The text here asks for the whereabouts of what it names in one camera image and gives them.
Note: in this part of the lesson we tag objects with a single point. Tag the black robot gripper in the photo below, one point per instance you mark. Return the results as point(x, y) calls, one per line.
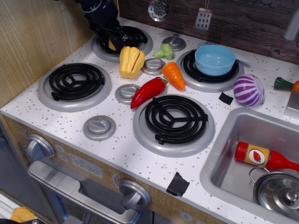
point(103, 19)

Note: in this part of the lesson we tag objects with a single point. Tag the yellow toy corn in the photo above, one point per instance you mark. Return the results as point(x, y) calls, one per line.
point(111, 46)

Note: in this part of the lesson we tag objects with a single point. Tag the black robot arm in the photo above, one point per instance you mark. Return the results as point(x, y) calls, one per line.
point(97, 3)

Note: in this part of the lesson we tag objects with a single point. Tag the light blue plastic bowl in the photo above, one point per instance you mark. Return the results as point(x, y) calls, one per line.
point(214, 60)

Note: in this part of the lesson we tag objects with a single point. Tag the back left black burner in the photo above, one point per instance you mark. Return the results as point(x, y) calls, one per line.
point(136, 38)

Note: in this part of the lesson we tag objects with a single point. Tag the black burner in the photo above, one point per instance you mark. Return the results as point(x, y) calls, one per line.
point(173, 126)
point(136, 38)
point(201, 82)
point(74, 87)

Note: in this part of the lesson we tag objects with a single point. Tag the yellow toy bell pepper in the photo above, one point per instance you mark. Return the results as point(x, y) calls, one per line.
point(131, 61)

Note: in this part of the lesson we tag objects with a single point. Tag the silver stovetop knob upper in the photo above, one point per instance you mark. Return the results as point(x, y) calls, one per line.
point(153, 66)

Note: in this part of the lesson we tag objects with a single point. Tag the silver stovetop knob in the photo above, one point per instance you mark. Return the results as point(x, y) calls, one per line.
point(99, 128)
point(177, 43)
point(153, 66)
point(124, 94)

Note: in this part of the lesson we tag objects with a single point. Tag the hanging silver skimmer spoon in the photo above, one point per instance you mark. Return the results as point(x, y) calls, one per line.
point(158, 10)

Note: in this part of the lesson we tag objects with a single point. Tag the green toy broccoli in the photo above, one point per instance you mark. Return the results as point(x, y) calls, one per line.
point(165, 51)

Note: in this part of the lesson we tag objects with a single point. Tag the silver stovetop knob middle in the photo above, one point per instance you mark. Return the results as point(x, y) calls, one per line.
point(124, 94)

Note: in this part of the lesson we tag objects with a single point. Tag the front left black burner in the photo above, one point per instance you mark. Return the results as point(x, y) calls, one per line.
point(74, 87)

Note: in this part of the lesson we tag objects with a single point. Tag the red toy chili pepper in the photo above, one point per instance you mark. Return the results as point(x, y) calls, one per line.
point(149, 90)

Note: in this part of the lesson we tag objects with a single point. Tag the orange toy carrot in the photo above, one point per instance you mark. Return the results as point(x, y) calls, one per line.
point(173, 74)

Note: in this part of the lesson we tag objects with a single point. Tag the silver stovetop knob back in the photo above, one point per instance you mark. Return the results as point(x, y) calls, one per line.
point(177, 43)

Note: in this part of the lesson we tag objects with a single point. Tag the back right black burner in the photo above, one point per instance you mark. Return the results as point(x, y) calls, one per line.
point(201, 82)

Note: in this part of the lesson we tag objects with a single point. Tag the silver stovetop knob front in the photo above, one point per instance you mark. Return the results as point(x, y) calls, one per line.
point(99, 128)

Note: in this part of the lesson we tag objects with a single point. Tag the hanging silver spatula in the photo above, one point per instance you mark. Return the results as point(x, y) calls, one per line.
point(203, 18)

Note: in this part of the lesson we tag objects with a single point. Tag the front right black burner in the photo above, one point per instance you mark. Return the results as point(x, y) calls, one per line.
point(173, 126)

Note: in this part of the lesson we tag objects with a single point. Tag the silver oven knob left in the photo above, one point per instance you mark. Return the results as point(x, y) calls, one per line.
point(39, 148)

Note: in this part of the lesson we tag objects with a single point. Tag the silver oven knob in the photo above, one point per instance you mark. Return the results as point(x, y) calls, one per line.
point(133, 194)
point(39, 148)

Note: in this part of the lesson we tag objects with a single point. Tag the black tape piece back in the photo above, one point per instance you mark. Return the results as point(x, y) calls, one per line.
point(226, 98)

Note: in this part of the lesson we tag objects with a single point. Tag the black tape piece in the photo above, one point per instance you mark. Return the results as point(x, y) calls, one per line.
point(226, 98)
point(178, 185)

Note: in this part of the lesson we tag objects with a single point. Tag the purple striped toy onion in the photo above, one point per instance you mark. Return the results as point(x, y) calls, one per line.
point(248, 90)

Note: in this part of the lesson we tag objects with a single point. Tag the silver oven knob right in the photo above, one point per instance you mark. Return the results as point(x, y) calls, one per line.
point(133, 194)

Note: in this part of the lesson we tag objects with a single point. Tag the black tape piece front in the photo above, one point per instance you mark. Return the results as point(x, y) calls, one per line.
point(178, 185)

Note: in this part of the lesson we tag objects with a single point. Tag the silver toy sink basin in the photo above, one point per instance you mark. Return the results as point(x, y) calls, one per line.
point(233, 181)

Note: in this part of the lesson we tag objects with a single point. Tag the toy carrot with green top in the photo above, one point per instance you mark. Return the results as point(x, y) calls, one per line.
point(280, 83)

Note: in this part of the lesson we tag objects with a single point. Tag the red toy ketchup bottle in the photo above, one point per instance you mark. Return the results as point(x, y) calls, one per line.
point(263, 157)

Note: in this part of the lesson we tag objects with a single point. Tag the yellow object lower left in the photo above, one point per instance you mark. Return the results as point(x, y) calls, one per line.
point(22, 214)

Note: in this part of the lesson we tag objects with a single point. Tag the steel toy pot with lid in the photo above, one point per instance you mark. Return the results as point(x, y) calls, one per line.
point(277, 191)

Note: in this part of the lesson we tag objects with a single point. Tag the silver oven door handle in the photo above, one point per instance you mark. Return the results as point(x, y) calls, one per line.
point(72, 205)

